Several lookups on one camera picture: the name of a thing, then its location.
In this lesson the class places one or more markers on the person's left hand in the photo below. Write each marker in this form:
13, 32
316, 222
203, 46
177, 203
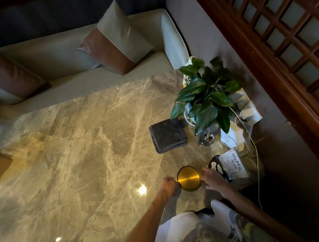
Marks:
168, 186

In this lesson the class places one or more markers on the person's right hand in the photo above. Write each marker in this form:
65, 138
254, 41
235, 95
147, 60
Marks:
217, 183

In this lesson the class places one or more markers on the round gold ashtray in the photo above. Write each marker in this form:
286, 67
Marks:
188, 179

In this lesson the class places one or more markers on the acrylic sign with black base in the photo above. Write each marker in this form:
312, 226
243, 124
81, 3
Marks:
233, 163

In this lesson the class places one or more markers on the dark cleaning cloth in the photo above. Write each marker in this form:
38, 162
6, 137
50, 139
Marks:
168, 134

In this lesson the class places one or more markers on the person's right forearm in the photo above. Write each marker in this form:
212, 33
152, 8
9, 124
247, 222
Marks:
259, 218

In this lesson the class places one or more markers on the person's left forearm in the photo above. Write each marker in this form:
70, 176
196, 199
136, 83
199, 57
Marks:
145, 234

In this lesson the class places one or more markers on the person's white printed shirt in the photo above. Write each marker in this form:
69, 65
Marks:
186, 231

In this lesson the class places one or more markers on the small metal toothpick holder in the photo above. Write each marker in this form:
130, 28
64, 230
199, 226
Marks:
207, 138

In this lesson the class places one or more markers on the clear acrylic card holder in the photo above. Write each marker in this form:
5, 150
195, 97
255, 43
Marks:
236, 138

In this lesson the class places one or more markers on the green potted plant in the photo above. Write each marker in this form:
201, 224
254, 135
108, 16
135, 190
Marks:
207, 101

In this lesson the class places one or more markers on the marble table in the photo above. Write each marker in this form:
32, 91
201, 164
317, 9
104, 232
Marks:
80, 166

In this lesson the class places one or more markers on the bottle with red cap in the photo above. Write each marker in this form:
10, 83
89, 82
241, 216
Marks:
187, 80

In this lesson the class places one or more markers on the wooden lattice window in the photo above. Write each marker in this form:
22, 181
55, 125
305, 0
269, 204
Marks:
271, 50

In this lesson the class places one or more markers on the brown and white cushion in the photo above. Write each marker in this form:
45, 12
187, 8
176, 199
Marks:
2, 76
118, 39

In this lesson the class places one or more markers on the beige sofa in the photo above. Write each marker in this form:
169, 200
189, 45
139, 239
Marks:
64, 55

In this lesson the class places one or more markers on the white wall socket with chargers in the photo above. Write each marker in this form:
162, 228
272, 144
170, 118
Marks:
251, 112

